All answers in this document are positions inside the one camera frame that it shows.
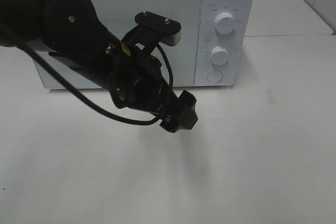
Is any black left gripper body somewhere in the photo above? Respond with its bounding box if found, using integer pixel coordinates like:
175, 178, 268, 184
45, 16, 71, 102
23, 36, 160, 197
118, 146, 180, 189
109, 37, 181, 115

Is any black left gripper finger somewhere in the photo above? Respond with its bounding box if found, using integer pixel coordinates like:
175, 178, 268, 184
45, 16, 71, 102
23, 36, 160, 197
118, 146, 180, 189
178, 90, 196, 109
160, 106, 197, 133

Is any round white door button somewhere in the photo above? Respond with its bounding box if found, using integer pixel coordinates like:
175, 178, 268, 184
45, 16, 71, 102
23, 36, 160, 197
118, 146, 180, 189
206, 70, 223, 83

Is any white microwave door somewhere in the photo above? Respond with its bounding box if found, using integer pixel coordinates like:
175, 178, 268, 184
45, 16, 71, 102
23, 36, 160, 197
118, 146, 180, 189
31, 0, 204, 89

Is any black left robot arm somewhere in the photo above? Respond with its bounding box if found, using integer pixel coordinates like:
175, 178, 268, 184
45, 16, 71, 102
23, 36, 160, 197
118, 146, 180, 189
1, 0, 198, 133

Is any lower white microwave knob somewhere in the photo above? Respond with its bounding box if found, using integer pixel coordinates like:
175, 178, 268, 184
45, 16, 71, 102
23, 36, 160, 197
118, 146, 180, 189
210, 46, 229, 66

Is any white microwave knob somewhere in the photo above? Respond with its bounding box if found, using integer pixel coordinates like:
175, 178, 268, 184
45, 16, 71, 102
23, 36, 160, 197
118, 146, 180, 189
214, 11, 236, 35
210, 46, 229, 66

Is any upper white microwave knob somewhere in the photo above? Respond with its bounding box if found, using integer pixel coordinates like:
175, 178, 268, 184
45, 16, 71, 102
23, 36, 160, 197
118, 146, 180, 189
214, 11, 236, 35

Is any white microwave oven body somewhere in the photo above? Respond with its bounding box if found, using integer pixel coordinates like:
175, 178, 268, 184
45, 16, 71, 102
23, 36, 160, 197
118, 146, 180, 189
190, 0, 253, 87

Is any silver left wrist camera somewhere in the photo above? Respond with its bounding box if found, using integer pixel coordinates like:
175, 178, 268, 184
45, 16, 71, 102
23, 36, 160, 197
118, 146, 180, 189
135, 12, 182, 47

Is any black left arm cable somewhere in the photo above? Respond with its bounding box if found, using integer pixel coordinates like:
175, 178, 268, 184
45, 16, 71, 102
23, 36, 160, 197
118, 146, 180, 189
0, 22, 174, 126

